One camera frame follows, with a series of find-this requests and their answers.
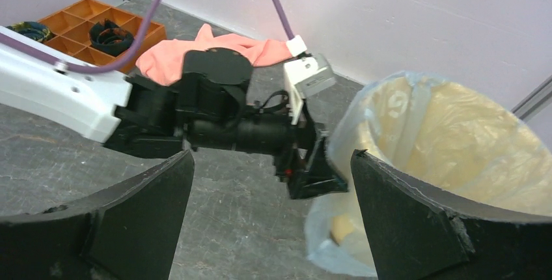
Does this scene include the orange compartment tray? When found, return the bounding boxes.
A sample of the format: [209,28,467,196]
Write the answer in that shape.
[38,0,143,66]

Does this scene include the blue green rolled sock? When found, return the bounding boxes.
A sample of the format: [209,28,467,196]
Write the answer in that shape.
[6,21,55,43]

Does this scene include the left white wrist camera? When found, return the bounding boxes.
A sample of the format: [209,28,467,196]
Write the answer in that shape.
[283,35,337,125]

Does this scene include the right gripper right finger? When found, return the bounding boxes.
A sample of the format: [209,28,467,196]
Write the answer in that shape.
[350,150,551,279]

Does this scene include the blue plastic trash bag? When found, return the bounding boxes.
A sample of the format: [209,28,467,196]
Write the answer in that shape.
[303,70,552,278]

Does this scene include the pink cloth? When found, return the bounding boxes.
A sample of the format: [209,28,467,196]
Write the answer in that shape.
[135,24,292,85]

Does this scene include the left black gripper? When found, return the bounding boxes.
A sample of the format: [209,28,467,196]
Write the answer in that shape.
[274,104,349,200]

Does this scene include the black rolled sock upper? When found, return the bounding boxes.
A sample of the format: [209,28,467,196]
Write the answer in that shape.
[89,18,134,57]

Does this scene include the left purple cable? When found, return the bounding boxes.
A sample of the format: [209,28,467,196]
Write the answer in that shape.
[0,0,298,76]

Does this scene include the yellow trash bin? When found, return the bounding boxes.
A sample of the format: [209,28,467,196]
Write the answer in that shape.
[329,77,552,270]

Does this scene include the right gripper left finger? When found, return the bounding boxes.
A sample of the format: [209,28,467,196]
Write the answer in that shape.
[1,151,195,279]

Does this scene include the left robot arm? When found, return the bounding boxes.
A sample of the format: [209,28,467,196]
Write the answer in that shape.
[1,29,348,199]

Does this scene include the right aluminium corner post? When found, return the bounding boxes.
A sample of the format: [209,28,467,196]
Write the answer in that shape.
[512,76,551,121]

